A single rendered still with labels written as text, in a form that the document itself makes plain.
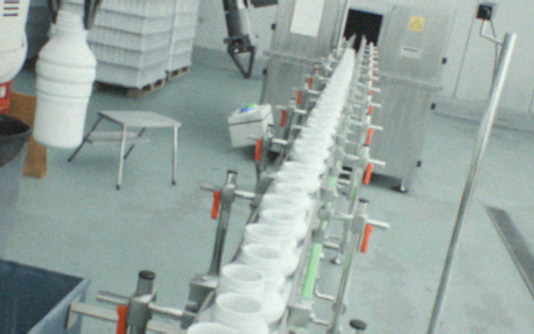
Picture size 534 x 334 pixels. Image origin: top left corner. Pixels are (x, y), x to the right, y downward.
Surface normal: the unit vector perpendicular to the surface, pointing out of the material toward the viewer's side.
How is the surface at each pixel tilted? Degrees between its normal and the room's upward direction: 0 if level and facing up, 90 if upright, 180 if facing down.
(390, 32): 90
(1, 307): 90
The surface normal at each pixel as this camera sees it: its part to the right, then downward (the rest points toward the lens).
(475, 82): -0.14, 0.22
